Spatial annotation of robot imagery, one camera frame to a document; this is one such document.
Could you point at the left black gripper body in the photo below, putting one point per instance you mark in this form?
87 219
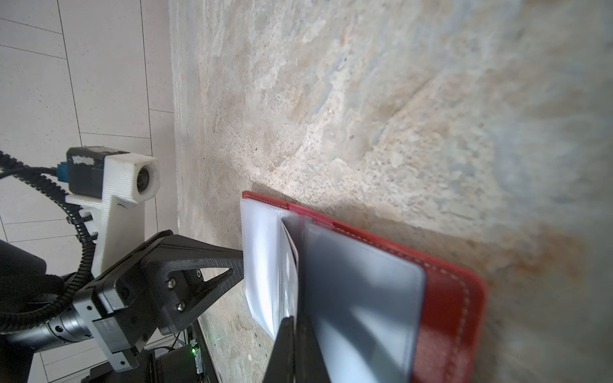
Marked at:
120 326

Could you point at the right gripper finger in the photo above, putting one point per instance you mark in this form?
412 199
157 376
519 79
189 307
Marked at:
296 355

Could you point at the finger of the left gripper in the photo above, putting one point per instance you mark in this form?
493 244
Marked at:
169 256
181 296

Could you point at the red leather card holder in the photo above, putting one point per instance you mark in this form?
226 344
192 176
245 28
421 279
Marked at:
381 312

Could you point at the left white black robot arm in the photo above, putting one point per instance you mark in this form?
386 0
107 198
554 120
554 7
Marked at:
30 297

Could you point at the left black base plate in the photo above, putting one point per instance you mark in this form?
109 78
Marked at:
188 363

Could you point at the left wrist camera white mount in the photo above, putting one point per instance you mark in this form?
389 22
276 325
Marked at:
111 187

